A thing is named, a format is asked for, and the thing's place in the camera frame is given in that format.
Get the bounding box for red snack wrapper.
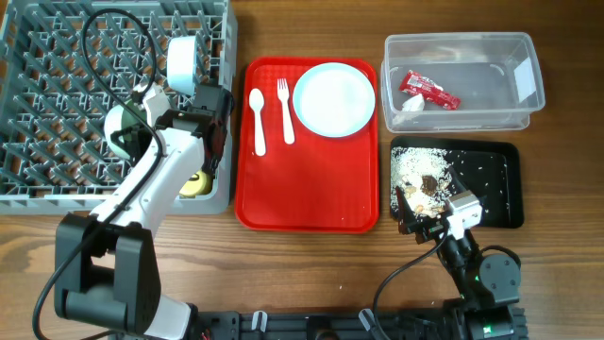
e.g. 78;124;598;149
399;70;461;111

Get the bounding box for black rectangular waste tray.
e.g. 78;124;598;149
391;136;525;229

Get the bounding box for light blue small bowl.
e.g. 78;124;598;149
166;36;197;95

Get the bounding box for large light blue plate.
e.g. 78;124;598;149
293;62;377;138

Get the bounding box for clear plastic waste bin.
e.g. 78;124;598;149
380;32;545;133

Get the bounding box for red plastic serving tray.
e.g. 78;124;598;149
235;57;379;233

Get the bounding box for green saucer plate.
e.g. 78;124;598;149
104;105;139;152

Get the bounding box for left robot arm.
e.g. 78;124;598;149
54;84;234;339

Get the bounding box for cream plastic spoon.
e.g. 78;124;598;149
248;88;266;157

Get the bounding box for white napkin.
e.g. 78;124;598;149
401;93;425;112

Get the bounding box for cream plastic fork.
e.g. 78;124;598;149
277;78;295;145

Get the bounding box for rice and food scraps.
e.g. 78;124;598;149
390;147;453;220

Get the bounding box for grey plastic dishwasher rack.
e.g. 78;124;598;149
1;0;238;215

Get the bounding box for yellow plastic cup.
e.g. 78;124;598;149
179;170;213;197

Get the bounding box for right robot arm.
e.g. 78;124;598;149
395;167;527;339

